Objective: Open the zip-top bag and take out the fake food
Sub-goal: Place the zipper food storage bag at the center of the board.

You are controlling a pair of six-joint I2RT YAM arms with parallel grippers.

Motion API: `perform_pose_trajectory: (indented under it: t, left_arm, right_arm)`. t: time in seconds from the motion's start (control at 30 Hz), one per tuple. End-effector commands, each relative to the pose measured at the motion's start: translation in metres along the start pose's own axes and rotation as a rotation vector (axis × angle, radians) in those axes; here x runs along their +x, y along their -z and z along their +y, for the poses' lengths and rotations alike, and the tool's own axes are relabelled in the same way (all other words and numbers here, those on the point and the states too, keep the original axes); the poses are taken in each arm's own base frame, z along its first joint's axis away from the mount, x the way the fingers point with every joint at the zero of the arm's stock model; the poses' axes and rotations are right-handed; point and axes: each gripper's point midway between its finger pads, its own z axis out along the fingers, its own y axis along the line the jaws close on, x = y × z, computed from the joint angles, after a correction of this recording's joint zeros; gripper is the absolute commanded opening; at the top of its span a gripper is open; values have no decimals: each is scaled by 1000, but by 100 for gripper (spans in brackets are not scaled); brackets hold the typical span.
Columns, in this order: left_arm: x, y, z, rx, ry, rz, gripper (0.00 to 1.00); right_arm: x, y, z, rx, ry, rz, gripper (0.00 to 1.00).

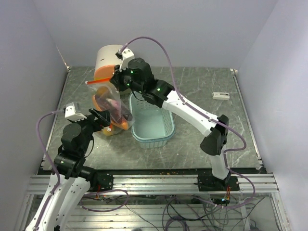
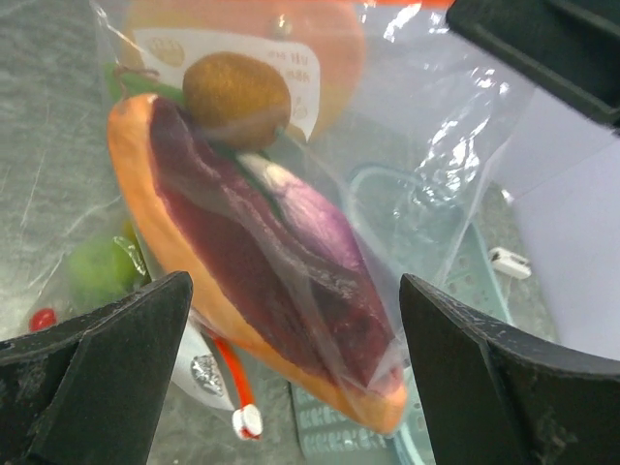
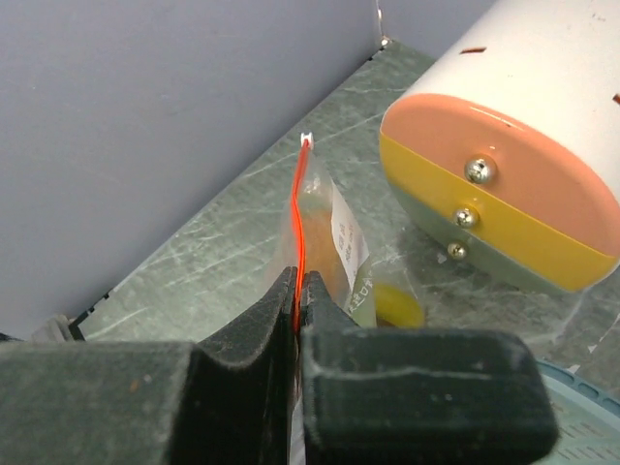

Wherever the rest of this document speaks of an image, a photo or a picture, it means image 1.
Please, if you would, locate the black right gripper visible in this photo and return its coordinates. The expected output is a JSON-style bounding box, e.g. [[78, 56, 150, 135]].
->
[[110, 63, 144, 95]]

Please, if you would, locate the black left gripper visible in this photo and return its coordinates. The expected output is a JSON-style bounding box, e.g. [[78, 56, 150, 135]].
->
[[69, 107, 110, 154]]

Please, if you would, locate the zip bag with fake food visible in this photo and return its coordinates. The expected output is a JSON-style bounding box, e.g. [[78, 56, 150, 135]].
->
[[85, 78, 134, 130]]

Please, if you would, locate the light blue plastic basket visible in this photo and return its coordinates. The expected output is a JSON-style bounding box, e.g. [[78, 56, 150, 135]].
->
[[128, 92, 175, 149]]

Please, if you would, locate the zip bag with fruit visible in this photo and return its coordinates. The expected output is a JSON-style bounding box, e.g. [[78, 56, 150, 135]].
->
[[94, 121, 128, 137]]

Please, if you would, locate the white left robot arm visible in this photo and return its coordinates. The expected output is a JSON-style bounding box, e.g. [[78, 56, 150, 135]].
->
[[26, 103, 111, 231]]

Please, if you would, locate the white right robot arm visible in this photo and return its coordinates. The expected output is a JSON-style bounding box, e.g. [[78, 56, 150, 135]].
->
[[110, 58, 231, 191]]

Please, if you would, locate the round three-drawer cabinet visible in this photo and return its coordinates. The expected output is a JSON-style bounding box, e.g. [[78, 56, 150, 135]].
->
[[93, 44, 132, 97]]

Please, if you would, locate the small white device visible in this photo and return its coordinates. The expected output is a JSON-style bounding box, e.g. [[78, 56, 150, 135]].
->
[[212, 92, 230, 101]]

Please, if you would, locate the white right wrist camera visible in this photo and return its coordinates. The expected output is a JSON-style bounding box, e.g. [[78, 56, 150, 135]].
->
[[116, 48, 135, 72]]

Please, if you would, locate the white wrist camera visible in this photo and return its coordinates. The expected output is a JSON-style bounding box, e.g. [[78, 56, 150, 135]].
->
[[64, 102, 86, 121], [116, 48, 135, 72]]

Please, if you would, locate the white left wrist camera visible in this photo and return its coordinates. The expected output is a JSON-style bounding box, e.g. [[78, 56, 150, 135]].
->
[[64, 102, 86, 121]]

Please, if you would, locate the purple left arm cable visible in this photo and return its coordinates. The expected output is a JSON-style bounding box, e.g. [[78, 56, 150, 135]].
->
[[36, 109, 65, 231]]

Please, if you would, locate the aluminium frame rail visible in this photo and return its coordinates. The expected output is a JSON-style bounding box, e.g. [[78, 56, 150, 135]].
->
[[26, 172, 277, 195]]

